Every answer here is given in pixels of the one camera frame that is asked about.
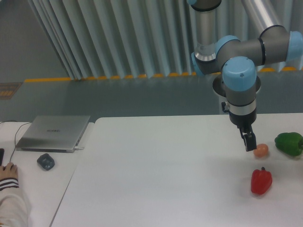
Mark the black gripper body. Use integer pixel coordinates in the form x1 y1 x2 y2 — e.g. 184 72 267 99
229 109 257 129

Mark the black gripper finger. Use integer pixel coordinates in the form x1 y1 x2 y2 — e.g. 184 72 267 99
238 125 257 152

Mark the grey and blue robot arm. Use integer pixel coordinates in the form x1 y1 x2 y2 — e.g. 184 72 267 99
188 0 303 151

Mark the white striped sleeve forearm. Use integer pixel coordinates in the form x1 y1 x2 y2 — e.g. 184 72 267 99
0 177 30 227

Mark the person's hand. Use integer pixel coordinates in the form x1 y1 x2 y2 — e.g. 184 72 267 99
0 162 18 181

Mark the brown egg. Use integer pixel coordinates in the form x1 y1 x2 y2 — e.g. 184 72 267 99
253 143 269 158

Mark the red bell pepper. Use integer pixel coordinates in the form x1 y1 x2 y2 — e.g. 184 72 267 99
250 167 273 195

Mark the green bell pepper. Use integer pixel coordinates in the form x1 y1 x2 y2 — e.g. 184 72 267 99
275 132 303 157

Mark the silver laptop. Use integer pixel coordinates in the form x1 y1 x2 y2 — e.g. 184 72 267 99
16 115 90 153

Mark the black phone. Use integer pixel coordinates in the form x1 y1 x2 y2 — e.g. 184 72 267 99
0 148 5 166

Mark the thin grey cable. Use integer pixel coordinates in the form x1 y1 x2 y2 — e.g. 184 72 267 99
0 120 33 164

